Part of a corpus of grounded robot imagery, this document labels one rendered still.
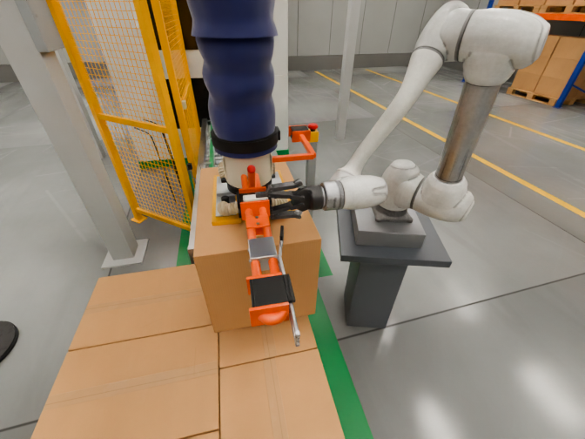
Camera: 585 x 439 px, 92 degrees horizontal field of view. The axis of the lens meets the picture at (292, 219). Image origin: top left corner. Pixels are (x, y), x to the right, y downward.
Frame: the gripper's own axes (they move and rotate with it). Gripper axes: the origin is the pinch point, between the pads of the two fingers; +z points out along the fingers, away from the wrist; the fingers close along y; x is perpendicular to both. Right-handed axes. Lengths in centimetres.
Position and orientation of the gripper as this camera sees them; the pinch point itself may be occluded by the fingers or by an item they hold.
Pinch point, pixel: (255, 204)
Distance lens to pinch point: 84.0
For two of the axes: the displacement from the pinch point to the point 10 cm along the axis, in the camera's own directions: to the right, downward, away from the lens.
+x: -2.1, -5.9, 7.8
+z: -9.8, 1.2, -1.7
